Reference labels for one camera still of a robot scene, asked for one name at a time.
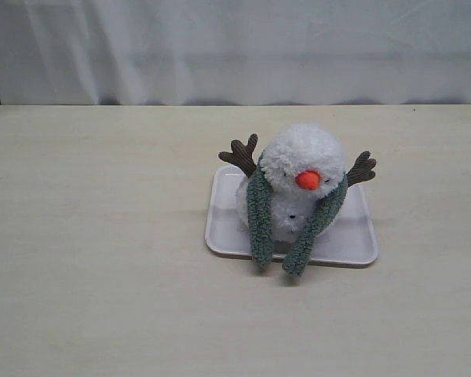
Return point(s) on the green fuzzy scarf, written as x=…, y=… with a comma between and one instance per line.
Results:
x=293, y=206

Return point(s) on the white plush snowman toy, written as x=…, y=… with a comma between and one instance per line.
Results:
x=299, y=145

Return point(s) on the white backdrop curtain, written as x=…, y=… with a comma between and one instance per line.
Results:
x=235, y=52

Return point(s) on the white rectangular plastic tray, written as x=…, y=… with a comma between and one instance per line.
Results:
x=349, y=241

